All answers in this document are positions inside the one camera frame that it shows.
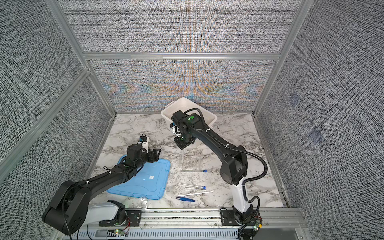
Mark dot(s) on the small clear glass flask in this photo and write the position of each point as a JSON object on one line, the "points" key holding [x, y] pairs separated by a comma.
{"points": [[143, 203]]}

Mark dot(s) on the aluminium enclosure frame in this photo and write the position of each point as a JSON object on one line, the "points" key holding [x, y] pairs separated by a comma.
{"points": [[80, 80]]}

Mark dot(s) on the white plastic storage bin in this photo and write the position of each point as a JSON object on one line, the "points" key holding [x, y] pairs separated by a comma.
{"points": [[184, 104]]}

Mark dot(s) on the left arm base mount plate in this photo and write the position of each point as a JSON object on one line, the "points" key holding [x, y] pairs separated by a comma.
{"points": [[126, 217]]}

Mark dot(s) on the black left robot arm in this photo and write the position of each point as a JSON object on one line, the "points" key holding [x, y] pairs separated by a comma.
{"points": [[68, 209]]}

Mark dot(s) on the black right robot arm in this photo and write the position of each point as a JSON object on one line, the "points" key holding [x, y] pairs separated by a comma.
{"points": [[234, 165]]}

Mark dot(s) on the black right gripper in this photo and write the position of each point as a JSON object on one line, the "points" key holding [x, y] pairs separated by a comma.
{"points": [[182, 145]]}

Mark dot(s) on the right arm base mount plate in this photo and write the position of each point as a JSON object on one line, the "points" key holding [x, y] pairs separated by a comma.
{"points": [[230, 217]]}

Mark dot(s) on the clear test tube rack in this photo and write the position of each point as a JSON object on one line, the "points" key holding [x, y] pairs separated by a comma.
{"points": [[191, 161]]}

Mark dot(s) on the blue plastic tweezers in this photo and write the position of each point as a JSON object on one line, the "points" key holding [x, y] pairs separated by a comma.
{"points": [[185, 199]]}

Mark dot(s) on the aluminium front rail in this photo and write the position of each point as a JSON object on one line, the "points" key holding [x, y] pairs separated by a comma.
{"points": [[200, 224]]}

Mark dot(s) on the blue plastic bin lid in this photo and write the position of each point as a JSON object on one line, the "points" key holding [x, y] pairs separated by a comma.
{"points": [[150, 182]]}

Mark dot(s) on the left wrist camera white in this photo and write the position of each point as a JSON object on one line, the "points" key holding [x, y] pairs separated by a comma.
{"points": [[144, 141]]}

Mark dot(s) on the white plastic pipette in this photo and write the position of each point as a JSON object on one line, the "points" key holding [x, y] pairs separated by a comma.
{"points": [[193, 194]]}

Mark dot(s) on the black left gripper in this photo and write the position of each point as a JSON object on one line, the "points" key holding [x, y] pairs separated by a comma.
{"points": [[156, 156]]}

